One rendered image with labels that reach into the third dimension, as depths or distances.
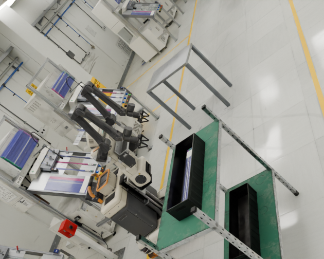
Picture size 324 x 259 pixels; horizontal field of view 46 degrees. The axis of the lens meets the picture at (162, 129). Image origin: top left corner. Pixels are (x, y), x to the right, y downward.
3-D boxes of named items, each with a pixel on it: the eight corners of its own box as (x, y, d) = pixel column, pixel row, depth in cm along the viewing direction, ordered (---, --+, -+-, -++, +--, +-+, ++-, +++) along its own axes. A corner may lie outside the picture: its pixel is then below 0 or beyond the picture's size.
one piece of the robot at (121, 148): (127, 171, 338) (109, 157, 330) (129, 153, 361) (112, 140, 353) (140, 161, 332) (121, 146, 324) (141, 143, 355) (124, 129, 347)
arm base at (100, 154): (97, 152, 325) (95, 161, 315) (98, 145, 321) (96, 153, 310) (107, 154, 326) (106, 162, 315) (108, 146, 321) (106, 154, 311)
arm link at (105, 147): (68, 110, 302) (66, 116, 294) (81, 101, 298) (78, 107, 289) (106, 147, 321) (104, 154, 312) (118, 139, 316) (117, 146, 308)
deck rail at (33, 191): (87, 197, 432) (86, 193, 429) (87, 199, 431) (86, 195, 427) (28, 191, 442) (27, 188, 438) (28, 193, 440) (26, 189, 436)
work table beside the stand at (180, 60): (230, 105, 465) (185, 62, 435) (189, 130, 507) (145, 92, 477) (232, 84, 497) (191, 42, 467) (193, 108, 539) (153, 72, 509)
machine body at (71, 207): (128, 193, 524) (93, 168, 501) (116, 236, 471) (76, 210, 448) (100, 210, 559) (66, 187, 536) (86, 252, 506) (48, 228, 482)
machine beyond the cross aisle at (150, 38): (182, 23, 889) (122, -39, 818) (178, 38, 827) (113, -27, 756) (143, 57, 962) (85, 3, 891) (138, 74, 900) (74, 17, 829)
